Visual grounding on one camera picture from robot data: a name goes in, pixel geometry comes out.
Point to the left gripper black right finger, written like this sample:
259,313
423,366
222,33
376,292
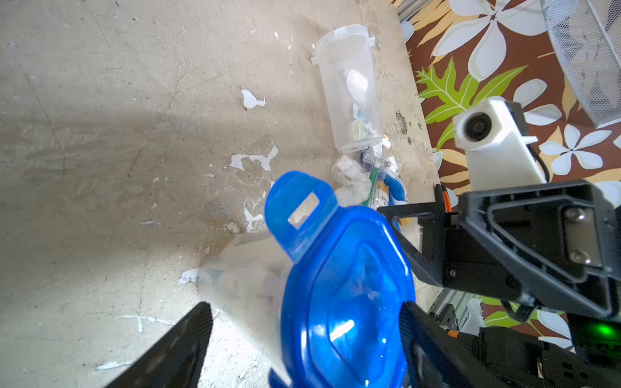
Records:
435,360

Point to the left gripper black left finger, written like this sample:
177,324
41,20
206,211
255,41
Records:
177,359

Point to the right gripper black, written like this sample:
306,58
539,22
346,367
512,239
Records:
552,245

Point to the green toothbrush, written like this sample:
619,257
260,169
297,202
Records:
379,193

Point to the white packet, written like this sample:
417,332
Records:
357,85

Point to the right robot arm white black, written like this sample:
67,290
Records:
519,360

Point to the white mesh basket right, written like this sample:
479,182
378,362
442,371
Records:
586,38

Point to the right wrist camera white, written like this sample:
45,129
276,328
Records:
495,139

